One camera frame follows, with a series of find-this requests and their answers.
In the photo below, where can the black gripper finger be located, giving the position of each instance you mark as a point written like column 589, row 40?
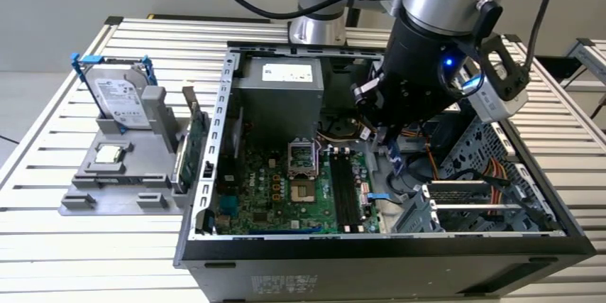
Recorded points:
column 364, row 93

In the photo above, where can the RAM stick with blue label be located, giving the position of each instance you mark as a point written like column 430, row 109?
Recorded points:
column 395, row 161

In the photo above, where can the RAM slot with white clips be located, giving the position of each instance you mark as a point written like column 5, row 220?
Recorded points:
column 340, row 189

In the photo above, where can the grey power supply unit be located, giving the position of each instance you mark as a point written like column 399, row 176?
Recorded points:
column 279, row 104

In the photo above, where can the CPU socket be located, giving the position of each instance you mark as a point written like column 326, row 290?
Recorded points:
column 303, row 193

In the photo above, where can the green Dell motherboard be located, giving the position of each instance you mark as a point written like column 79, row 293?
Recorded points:
column 284, row 210

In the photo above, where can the aluminium slatted side table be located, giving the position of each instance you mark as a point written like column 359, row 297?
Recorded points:
column 587, row 51

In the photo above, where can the grey metal disk bay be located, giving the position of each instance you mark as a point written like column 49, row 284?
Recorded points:
column 473, row 207

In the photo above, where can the blue expansion slot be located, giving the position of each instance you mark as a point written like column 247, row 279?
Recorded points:
column 279, row 231

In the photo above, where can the grey plastic parts rack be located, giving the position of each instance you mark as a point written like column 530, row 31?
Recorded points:
column 141, row 155

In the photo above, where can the black open PC case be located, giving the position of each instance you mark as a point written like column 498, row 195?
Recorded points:
column 331, row 274

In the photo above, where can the silver hard disk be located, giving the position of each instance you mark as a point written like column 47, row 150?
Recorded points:
column 116, row 100

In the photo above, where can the silver CPU chip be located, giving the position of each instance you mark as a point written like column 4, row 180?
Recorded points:
column 108, row 155

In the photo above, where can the graphics card with metal bracket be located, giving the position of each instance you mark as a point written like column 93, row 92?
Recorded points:
column 194, row 147

